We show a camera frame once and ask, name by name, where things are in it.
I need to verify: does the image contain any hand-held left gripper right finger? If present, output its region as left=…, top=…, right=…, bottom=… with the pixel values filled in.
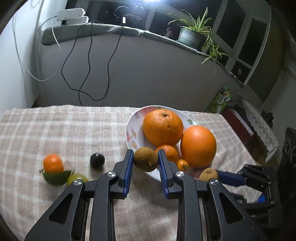
left=157, top=149, right=269, bottom=241

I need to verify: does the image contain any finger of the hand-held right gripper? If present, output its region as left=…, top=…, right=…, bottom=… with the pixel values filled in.
left=216, top=170, right=246, bottom=187

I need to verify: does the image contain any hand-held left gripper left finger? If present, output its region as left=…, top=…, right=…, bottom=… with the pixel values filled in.
left=24, top=149, right=134, bottom=241

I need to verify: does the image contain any small mandarin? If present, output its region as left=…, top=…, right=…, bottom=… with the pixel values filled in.
left=154, top=145, right=179, bottom=163

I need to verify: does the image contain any brown kiwi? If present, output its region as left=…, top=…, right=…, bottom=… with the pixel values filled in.
left=199, top=168, right=219, bottom=182
left=133, top=147, right=159, bottom=172

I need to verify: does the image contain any tiny orange kumquat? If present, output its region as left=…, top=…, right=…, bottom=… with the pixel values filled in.
left=176, top=159, right=189, bottom=172

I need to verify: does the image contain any white floral plate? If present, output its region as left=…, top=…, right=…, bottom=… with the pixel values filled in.
left=125, top=105, right=214, bottom=181

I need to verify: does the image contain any large smooth orange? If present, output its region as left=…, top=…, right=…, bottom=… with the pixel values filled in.
left=180, top=125, right=217, bottom=168

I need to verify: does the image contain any large bumpy orange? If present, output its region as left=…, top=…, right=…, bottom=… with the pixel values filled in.
left=142, top=109, right=184, bottom=146

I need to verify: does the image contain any dark plum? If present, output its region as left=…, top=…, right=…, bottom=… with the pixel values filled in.
left=90, top=152, right=105, bottom=168

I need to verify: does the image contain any black speaker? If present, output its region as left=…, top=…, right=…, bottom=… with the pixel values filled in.
left=276, top=127, right=296, bottom=204

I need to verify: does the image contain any green tomato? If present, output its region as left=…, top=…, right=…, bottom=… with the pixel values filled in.
left=67, top=173, right=89, bottom=186

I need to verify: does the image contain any white lace cloth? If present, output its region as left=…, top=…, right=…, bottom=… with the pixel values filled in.
left=238, top=97, right=279, bottom=163

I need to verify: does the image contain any mandarin with green leaf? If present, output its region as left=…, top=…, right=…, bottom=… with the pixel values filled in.
left=39, top=154, right=75, bottom=186

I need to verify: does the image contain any green snack packet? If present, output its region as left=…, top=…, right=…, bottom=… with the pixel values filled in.
left=206, top=86, right=233, bottom=114

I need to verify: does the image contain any beige checked blanket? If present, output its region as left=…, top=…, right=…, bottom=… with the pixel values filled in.
left=0, top=105, right=266, bottom=241

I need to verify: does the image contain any potted spider plant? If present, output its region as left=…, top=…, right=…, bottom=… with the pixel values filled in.
left=168, top=7, right=230, bottom=73

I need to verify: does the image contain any white wardrobe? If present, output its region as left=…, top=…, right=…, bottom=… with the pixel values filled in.
left=0, top=0, right=40, bottom=109

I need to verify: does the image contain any white power strip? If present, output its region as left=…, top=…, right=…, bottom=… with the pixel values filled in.
left=56, top=8, right=89, bottom=25

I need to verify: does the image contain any small black camera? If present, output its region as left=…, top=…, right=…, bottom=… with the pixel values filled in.
left=261, top=111, right=274, bottom=127

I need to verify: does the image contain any white window frame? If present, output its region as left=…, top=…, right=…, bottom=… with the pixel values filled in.
left=65, top=0, right=273, bottom=102

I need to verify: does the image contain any white power strip cable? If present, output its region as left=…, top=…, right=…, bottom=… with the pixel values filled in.
left=40, top=17, right=62, bottom=50

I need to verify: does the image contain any thin white cable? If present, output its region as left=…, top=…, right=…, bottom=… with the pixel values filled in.
left=11, top=0, right=59, bottom=82

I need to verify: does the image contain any coiled black cable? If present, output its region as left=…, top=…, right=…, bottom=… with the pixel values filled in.
left=114, top=6, right=141, bottom=21

